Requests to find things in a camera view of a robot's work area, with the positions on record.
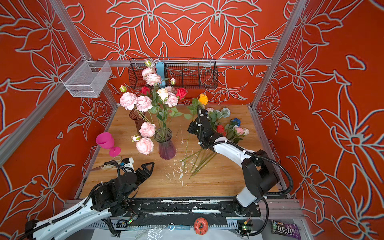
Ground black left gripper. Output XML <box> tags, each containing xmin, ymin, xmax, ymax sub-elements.
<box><xmin>121</xmin><ymin>161</ymin><xmax>156</xmax><ymax>201</ymax></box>

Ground orange rose stem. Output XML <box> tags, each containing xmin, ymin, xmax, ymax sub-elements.
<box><xmin>184</xmin><ymin>94</ymin><xmax>209</xmax><ymax>120</ymax></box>

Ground pink peony stem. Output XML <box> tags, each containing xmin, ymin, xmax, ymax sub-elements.
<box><xmin>119</xmin><ymin>85</ymin><xmax>154</xmax><ymax>123</ymax></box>
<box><xmin>142</xmin><ymin>59</ymin><xmax>167</xmax><ymax>128</ymax></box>
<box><xmin>133</xmin><ymin>79</ymin><xmax>183</xmax><ymax>155</ymax></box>

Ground purple ribbed glass vase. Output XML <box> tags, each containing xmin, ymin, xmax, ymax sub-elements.
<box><xmin>154</xmin><ymin>128</ymin><xmax>177</xmax><ymax>160</ymax></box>

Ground red rose stem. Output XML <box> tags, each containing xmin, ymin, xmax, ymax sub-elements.
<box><xmin>140</xmin><ymin>87</ymin><xmax>151</xmax><ymax>96</ymax></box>
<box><xmin>176</xmin><ymin>88</ymin><xmax>188</xmax><ymax>100</ymax></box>
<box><xmin>216</xmin><ymin>125</ymin><xmax>227</xmax><ymax>137</ymax></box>

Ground brown ribbed glass vase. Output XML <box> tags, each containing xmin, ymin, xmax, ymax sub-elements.
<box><xmin>129</xmin><ymin>110</ymin><xmax>146</xmax><ymax>135</ymax></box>

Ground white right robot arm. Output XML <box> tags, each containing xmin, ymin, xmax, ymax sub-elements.
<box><xmin>188</xmin><ymin>114</ymin><xmax>294</xmax><ymax>208</ymax></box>

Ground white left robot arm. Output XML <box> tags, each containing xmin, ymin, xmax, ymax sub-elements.
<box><xmin>20</xmin><ymin>159</ymin><xmax>155</xmax><ymax>240</ymax></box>

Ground pile of pink flowers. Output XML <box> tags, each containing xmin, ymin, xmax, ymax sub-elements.
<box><xmin>182</xmin><ymin>108</ymin><xmax>249</xmax><ymax>177</ymax></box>

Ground magenta plastic goblet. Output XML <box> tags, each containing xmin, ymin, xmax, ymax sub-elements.
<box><xmin>96</xmin><ymin>132</ymin><xmax>121</xmax><ymax>158</ymax></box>

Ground light blue box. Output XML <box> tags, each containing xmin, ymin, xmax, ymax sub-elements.
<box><xmin>156</xmin><ymin>62</ymin><xmax>166</xmax><ymax>87</ymax></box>

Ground purple candy bag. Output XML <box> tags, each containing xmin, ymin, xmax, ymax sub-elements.
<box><xmin>271</xmin><ymin>220</ymin><xmax>302</xmax><ymax>240</ymax></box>

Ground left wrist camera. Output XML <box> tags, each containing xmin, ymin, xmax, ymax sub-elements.
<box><xmin>119</xmin><ymin>158</ymin><xmax>135</xmax><ymax>173</ymax></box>

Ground white handled scissors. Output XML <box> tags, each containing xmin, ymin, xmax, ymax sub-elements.
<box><xmin>91</xmin><ymin>156</ymin><xmax>122</xmax><ymax>172</ymax></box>

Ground black wire wall basket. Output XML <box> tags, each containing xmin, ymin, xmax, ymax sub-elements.
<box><xmin>128</xmin><ymin>57</ymin><xmax>219</xmax><ymax>90</ymax></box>

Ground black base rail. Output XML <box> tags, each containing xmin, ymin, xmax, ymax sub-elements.
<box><xmin>117</xmin><ymin>197</ymin><xmax>261</xmax><ymax>228</ymax></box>

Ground white mesh wall basket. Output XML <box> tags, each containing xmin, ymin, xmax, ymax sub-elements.
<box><xmin>59</xmin><ymin>56</ymin><xmax>112</xmax><ymax>98</ymax></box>

